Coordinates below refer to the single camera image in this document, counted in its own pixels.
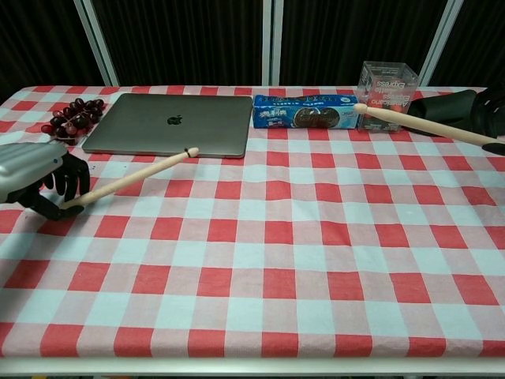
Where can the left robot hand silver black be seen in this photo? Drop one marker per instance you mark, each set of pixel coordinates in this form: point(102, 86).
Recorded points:
point(27, 169)

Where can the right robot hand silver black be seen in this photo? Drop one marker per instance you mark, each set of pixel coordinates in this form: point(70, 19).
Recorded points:
point(491, 112)

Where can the plain wooden drumstick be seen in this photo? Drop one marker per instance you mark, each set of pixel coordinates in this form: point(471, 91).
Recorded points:
point(426, 124)

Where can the wooden drumstick with black band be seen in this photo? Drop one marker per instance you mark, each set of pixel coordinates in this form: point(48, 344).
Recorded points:
point(134, 177)

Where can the black slipper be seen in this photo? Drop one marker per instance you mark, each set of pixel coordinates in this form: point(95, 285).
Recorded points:
point(442, 108)

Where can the bunch of dark red grapes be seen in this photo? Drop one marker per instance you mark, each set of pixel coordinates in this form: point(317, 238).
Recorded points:
point(77, 116)

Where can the clear plastic box red print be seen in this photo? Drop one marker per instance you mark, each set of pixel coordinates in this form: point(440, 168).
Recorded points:
point(386, 85)

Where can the grey closed laptop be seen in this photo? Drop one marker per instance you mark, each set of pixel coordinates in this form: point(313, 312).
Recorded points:
point(169, 124)

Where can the blue cookie package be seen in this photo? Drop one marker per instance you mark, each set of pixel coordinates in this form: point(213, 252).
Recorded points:
point(307, 112)

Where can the red white checkered tablecloth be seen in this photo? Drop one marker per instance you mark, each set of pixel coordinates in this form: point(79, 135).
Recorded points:
point(252, 268)

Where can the white metal frame post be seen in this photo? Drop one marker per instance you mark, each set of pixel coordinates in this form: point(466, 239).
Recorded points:
point(96, 43)
point(440, 43)
point(271, 43)

